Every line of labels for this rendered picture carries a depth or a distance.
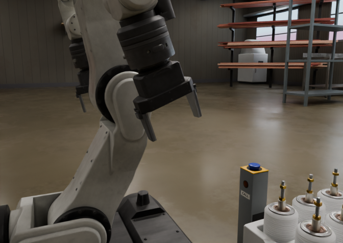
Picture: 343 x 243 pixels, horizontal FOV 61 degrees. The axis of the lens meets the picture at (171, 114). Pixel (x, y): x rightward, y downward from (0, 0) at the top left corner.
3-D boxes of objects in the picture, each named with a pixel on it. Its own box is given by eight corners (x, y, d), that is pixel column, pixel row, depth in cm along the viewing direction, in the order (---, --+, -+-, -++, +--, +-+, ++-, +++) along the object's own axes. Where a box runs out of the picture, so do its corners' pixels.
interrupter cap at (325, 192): (349, 201, 93) (350, 199, 93) (324, 198, 95) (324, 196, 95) (342, 191, 100) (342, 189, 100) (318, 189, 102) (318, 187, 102)
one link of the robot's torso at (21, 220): (9, 292, 60) (3, 234, 58) (17, 239, 79) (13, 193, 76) (108, 265, 68) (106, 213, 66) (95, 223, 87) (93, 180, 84)
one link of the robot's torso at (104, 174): (39, 274, 62) (108, 61, 61) (40, 226, 80) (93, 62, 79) (108, 276, 69) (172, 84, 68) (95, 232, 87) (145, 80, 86)
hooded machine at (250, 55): (267, 83, 983) (270, 39, 958) (251, 84, 957) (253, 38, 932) (251, 82, 1058) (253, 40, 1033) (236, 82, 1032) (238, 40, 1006)
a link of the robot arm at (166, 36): (146, 117, 50) (120, 50, 46) (128, 109, 58) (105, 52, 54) (205, 89, 54) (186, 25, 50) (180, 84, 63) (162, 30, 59)
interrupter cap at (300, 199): (297, 194, 98) (298, 192, 97) (323, 200, 94) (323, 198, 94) (293, 203, 91) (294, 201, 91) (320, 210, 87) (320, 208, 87)
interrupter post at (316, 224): (314, 226, 79) (315, 215, 78) (322, 231, 77) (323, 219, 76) (308, 229, 77) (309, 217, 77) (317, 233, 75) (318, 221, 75)
